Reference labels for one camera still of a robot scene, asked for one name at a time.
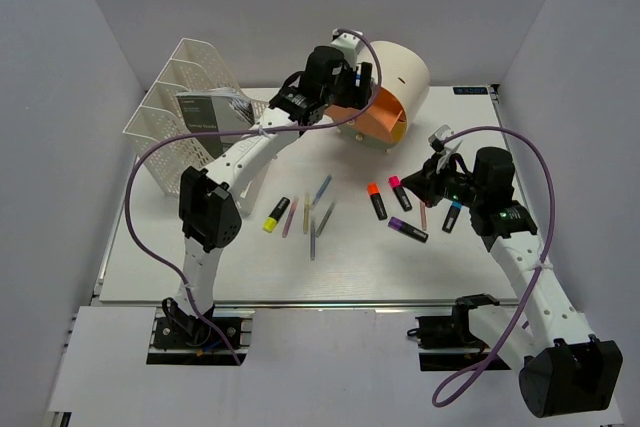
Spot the blue cap black highlighter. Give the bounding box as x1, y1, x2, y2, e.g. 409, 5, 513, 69
442, 202, 462, 233

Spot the orange cap black highlighter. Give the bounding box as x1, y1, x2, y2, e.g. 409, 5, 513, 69
367, 183, 388, 220

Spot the blue slim pastel pen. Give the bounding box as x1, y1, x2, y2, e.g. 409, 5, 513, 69
311, 174, 332, 209

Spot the orange slim pastel pen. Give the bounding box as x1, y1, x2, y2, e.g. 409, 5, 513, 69
419, 201, 428, 232

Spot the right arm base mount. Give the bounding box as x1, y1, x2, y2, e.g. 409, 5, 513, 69
406, 294, 501, 372

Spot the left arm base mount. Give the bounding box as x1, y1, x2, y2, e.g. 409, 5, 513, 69
146, 297, 252, 367

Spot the purple slim pastel pen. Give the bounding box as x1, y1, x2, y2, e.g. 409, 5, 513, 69
309, 216, 317, 261

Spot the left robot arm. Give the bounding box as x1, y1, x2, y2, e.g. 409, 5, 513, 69
163, 45, 382, 346

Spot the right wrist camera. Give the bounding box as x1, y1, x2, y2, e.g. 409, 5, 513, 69
428, 124, 462, 159

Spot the purple cap black highlighter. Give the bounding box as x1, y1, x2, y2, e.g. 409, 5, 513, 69
388, 217, 428, 243

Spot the yellow cap black highlighter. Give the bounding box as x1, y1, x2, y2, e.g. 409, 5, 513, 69
263, 197, 290, 233

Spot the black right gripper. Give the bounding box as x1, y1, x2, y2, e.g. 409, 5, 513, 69
402, 151, 485, 208

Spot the pink slim pastel pen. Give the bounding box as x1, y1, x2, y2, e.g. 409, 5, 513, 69
282, 196, 299, 238

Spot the yellow slim pastel pen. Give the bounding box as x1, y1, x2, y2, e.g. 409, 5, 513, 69
303, 192, 311, 235

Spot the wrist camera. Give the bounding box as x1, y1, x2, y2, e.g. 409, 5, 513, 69
428, 124, 462, 159
330, 29, 363, 68

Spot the grey setup guide booklet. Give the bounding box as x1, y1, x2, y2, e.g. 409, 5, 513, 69
175, 87, 255, 133

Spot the green slim pastel pen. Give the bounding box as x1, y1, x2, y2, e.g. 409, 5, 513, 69
316, 201, 337, 237

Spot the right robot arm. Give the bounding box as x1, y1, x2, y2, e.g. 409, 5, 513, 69
401, 147, 623, 418

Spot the orange drawer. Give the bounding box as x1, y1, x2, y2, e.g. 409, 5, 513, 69
340, 88, 407, 145

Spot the white perforated file organizer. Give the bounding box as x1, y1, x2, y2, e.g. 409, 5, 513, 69
124, 38, 242, 197

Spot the cream round drawer cabinet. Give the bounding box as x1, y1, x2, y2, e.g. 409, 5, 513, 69
339, 41, 430, 151

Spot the pink cap black highlighter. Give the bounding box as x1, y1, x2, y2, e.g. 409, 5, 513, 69
388, 176, 412, 212

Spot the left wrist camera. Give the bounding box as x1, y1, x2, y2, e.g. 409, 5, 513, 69
330, 29, 363, 68

